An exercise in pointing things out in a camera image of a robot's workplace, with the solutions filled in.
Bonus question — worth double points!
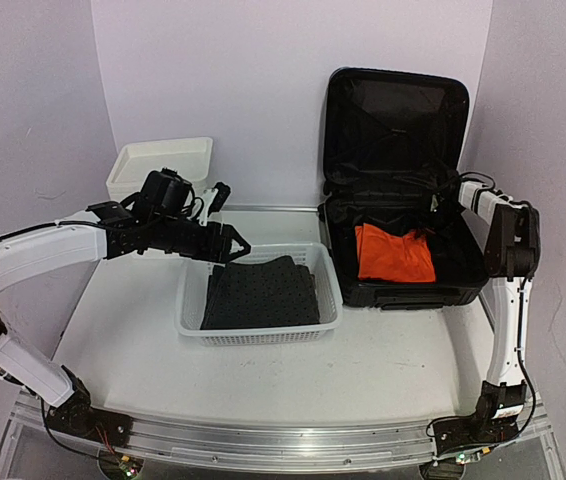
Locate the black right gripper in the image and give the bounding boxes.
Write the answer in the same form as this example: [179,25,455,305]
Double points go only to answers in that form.
[414,201,465,242]

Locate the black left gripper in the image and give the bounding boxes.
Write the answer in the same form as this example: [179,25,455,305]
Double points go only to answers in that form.
[150,213,251,264]

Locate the white perforated plastic basket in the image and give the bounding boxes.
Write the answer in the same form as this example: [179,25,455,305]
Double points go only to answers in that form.
[174,242,343,346]

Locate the dark grey dotted cloth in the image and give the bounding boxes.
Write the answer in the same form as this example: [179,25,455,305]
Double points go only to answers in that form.
[201,255,320,330]

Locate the orange item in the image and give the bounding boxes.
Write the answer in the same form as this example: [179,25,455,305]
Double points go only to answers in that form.
[355,223,436,283]

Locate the black ribbed hard suitcase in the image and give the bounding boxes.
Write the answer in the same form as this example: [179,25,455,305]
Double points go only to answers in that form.
[318,67,488,310]

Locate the white drawer storage box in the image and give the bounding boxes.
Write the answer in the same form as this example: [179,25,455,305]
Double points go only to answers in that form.
[106,135,214,261]

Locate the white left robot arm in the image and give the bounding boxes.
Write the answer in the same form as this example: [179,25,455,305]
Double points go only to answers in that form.
[0,168,250,437]

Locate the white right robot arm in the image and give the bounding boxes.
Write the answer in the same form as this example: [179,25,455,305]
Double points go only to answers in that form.
[454,171,541,443]

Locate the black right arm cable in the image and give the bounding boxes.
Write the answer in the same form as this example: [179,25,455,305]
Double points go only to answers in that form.
[437,171,494,194]

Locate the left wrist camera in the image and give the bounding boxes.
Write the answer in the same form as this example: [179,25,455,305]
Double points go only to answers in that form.
[196,182,231,227]

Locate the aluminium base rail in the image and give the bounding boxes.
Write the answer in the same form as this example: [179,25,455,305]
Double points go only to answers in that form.
[10,384,549,464]

